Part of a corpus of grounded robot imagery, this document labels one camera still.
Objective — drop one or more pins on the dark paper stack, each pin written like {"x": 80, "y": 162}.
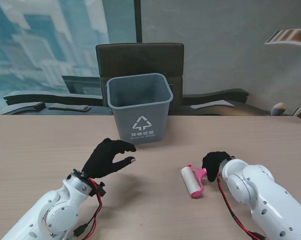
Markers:
{"x": 68, "y": 108}

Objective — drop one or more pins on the black office chair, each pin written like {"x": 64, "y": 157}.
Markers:
{"x": 140, "y": 60}

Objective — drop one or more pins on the small black desk object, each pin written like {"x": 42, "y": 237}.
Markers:
{"x": 38, "y": 106}

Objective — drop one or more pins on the grey plastic waste bin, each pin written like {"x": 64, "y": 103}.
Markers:
{"x": 140, "y": 120}

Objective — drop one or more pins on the black curved desk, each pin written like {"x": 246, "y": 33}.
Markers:
{"x": 65, "y": 100}

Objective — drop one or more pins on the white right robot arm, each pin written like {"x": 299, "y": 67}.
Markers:
{"x": 263, "y": 197}

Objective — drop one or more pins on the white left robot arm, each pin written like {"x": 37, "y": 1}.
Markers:
{"x": 48, "y": 212}

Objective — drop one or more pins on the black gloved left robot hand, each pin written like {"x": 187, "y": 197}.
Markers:
{"x": 103, "y": 160}

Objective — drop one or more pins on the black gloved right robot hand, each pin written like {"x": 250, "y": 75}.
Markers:
{"x": 213, "y": 162}

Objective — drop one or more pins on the white paper sheet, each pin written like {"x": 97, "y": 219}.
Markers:
{"x": 211, "y": 104}

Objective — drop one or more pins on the brown curved wooden board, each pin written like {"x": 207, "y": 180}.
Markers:
{"x": 290, "y": 37}

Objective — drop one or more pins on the black window post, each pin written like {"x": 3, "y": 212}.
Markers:
{"x": 138, "y": 21}

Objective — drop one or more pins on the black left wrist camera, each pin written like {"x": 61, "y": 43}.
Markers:
{"x": 99, "y": 190}

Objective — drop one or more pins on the white lint roller refill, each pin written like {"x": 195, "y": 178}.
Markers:
{"x": 190, "y": 181}

